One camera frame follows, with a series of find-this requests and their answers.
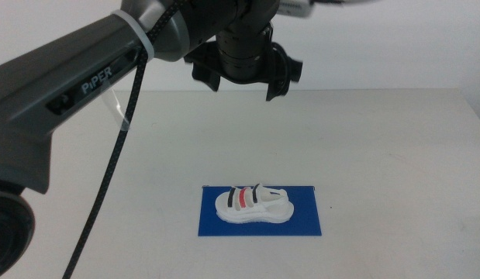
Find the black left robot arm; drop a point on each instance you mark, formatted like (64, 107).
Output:
(49, 77)

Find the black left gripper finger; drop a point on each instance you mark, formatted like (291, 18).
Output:
(277, 87)
(208, 79)

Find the translucent white zip tie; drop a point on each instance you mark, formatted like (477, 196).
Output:
(145, 36)

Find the blue rectangular mat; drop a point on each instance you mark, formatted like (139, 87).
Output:
(303, 224)

